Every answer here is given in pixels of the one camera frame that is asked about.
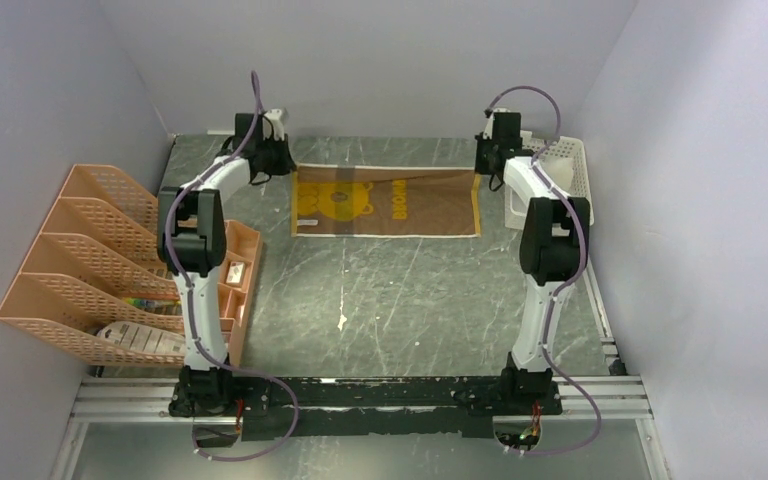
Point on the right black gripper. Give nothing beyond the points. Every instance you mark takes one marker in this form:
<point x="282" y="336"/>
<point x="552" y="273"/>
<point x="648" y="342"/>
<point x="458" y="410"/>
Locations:
<point x="480" y="167"/>

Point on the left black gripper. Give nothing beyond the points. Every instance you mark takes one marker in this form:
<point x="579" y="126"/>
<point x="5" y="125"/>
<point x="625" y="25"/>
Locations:
<point x="288" y="164"/>

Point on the brown yellow cloth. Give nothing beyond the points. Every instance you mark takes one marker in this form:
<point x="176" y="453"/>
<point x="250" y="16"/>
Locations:
<point x="385" y="202"/>

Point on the white towel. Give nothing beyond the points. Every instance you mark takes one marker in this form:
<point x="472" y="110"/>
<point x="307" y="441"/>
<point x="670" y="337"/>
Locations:
<point x="560" y="171"/>

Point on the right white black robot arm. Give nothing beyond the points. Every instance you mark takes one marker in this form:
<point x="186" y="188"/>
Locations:
<point x="552" y="252"/>

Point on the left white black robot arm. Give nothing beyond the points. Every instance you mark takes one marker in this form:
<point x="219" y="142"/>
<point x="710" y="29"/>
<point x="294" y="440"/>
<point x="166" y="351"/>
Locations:
<point x="192" y="242"/>

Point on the white plastic basket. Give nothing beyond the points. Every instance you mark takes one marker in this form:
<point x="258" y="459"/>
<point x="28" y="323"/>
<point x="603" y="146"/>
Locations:
<point x="515" y="208"/>

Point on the orange compartment tray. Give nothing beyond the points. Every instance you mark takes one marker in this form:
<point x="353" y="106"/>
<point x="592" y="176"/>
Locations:
<point x="237" y="285"/>

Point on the orange file organizer rack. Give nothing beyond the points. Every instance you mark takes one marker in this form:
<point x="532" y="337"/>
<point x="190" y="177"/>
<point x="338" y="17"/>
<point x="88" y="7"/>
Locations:
<point x="92" y="252"/>

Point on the white patterned pouch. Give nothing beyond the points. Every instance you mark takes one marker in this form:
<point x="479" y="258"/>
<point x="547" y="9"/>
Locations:
<point x="141" y="338"/>

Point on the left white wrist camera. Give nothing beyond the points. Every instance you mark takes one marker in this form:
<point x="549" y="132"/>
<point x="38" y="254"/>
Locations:
<point x="275" y="124"/>

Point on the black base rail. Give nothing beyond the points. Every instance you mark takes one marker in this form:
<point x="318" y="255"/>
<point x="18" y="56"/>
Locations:
<point x="315" y="406"/>

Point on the aluminium frame rails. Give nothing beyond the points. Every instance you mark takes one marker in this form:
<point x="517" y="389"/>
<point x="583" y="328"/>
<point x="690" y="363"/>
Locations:
<point x="386" y="307"/>

